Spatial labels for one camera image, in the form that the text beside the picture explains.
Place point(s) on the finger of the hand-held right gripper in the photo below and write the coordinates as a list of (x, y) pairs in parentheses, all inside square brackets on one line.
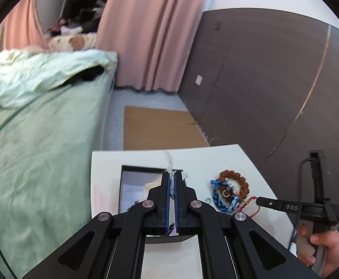
[(277, 205)]

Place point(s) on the dark cluttered furniture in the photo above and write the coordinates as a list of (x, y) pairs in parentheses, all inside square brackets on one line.
[(85, 3)]

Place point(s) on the pile of clothes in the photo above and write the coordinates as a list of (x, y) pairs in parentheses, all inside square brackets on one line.
[(67, 29)]

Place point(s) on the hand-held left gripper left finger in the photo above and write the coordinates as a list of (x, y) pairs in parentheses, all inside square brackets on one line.
[(167, 206)]

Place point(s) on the black jewelry box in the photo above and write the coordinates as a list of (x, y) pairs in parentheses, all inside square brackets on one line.
[(126, 180)]

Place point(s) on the narrow pink curtain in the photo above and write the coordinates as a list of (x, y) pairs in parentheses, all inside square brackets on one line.
[(21, 29)]

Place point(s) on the person's right hand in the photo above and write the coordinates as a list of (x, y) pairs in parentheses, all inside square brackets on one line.
[(335, 252)]

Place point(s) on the white wall outlet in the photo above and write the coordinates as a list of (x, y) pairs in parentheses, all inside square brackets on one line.
[(199, 80)]

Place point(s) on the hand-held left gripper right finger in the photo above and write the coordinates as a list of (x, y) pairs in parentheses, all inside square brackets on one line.
[(176, 206)]

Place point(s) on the bed with green sheet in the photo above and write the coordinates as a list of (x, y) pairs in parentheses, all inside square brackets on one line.
[(41, 165)]

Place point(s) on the cream printed pillow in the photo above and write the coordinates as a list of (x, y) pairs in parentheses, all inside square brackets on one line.
[(70, 43)]

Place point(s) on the flat cardboard sheet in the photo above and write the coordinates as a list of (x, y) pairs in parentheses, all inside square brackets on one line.
[(158, 128)]

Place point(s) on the white tassel pendant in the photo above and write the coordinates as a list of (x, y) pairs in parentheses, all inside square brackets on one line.
[(168, 162)]

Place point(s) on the pale green duvet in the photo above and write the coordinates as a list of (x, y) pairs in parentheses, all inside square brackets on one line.
[(27, 72)]

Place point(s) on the wide pink curtain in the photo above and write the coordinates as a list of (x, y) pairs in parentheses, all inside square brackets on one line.
[(152, 35)]

